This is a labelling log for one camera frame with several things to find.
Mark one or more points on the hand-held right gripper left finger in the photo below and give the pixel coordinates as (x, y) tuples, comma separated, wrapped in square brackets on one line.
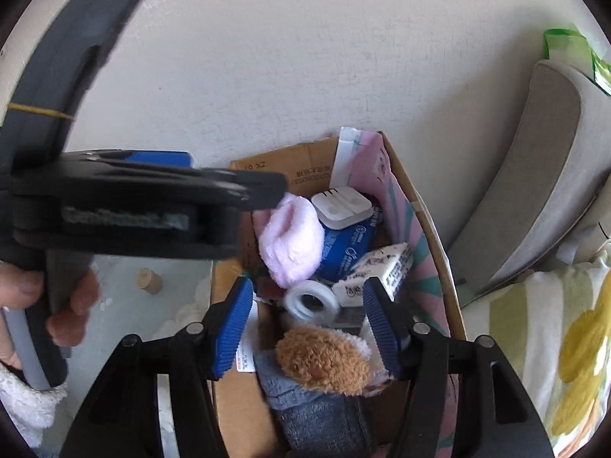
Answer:
[(234, 329)]

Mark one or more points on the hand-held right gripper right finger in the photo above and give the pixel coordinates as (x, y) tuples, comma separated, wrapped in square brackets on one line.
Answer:
[(382, 329)]

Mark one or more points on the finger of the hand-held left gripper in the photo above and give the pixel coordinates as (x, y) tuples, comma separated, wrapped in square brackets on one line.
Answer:
[(160, 157), (215, 186)]

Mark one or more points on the brown plush toy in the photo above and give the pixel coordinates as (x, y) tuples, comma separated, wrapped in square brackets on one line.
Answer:
[(320, 360)]

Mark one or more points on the pink printed cardboard box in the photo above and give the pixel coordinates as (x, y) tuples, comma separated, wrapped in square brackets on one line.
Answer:
[(429, 267)]

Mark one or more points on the blue wet wipes packet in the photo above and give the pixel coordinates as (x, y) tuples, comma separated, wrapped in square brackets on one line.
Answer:
[(346, 248)]

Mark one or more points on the pink plush item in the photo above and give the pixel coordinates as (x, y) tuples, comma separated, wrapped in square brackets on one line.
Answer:
[(291, 238)]

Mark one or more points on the person's left forearm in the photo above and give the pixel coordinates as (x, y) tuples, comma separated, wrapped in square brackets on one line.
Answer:
[(24, 410)]

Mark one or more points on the person's left hand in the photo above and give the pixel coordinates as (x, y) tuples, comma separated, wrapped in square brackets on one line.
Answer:
[(19, 286)]

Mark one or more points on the white paper label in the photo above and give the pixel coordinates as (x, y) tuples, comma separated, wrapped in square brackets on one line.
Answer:
[(247, 343)]

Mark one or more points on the white printed tissue pack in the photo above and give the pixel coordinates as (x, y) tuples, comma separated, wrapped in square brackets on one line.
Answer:
[(377, 267)]

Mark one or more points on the clear tape roll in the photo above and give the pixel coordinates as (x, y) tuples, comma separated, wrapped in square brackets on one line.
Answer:
[(293, 303)]

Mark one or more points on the cork stopper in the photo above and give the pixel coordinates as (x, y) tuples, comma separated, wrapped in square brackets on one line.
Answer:
[(149, 281)]

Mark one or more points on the grey knitted cloth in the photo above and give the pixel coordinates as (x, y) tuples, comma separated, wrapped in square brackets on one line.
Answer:
[(320, 420)]

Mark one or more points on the white plastic case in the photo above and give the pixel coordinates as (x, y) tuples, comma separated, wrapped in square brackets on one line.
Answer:
[(341, 207)]

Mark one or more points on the grey chair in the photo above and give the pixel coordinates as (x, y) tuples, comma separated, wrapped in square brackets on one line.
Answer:
[(539, 176)]

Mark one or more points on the green packet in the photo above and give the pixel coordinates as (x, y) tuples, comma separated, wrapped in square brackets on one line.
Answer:
[(573, 50)]

